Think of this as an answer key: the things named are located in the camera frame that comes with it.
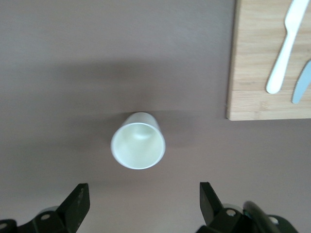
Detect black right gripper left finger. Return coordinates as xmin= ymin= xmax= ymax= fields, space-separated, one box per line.
xmin=17 ymin=183 xmax=91 ymax=233

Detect grey plastic knife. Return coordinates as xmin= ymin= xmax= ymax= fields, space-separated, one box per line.
xmin=291 ymin=59 xmax=311 ymax=104

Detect white plastic knife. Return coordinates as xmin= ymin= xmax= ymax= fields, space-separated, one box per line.
xmin=265 ymin=0 xmax=311 ymax=95

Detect bamboo cutting board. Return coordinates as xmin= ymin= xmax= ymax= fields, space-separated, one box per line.
xmin=225 ymin=0 xmax=311 ymax=121

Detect cream paper cup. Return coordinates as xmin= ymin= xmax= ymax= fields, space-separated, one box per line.
xmin=110 ymin=111 xmax=167 ymax=170

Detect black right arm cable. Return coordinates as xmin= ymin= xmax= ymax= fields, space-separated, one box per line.
xmin=242 ymin=200 xmax=284 ymax=233

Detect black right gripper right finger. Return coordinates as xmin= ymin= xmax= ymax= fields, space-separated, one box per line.
xmin=196 ymin=182 xmax=251 ymax=233

